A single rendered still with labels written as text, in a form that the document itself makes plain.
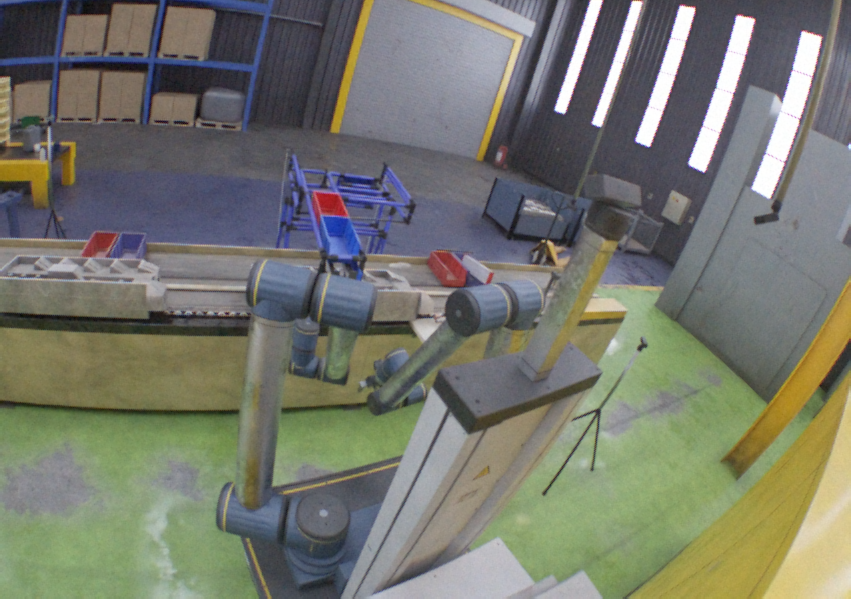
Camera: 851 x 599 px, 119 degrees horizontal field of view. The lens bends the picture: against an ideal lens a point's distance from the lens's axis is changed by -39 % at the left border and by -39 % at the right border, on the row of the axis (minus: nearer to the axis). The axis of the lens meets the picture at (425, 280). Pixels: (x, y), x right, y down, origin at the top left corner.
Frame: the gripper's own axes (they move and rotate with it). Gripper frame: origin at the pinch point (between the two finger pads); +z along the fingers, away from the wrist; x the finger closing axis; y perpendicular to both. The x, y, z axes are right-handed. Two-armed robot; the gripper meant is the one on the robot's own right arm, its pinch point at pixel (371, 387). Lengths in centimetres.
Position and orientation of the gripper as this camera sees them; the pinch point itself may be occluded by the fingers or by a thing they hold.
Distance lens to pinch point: 222.4
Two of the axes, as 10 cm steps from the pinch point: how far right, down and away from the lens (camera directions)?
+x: 8.1, -0.1, 5.9
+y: 3.3, 8.3, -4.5
